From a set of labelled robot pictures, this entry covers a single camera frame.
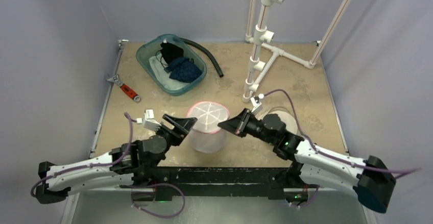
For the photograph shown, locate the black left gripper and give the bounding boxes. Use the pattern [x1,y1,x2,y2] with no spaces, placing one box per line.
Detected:
[155,114,197,151]

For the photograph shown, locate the pink-trimmed white laundry bag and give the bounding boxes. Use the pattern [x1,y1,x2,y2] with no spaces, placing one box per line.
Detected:
[187,101,230,154]

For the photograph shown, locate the black bra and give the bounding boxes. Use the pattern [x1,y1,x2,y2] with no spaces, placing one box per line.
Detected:
[157,42,203,83]

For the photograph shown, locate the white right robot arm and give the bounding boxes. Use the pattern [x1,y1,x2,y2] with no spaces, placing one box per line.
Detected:
[218,109,396,213]

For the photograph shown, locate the white cloth in basin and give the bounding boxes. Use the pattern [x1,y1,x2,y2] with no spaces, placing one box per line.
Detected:
[149,54,188,90]

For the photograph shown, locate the teal plastic basin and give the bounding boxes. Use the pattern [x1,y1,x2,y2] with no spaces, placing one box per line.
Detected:
[136,34,207,96]

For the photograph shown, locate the white PVC pipe rack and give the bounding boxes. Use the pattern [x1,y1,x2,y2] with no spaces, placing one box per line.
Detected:
[242,0,352,103]

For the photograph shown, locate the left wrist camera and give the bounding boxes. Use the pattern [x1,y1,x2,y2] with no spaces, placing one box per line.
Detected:
[135,109,161,132]

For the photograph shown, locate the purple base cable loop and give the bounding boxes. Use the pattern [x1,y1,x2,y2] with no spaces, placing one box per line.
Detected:
[131,182,186,219]

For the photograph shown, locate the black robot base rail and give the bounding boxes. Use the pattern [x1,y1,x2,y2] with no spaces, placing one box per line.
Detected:
[120,166,305,201]

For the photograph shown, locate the red-handled adjustable wrench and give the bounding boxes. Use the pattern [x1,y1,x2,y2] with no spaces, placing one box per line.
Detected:
[106,74,141,103]

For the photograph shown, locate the black rubber hose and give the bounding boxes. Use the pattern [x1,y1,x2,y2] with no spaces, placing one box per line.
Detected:
[179,37,225,79]

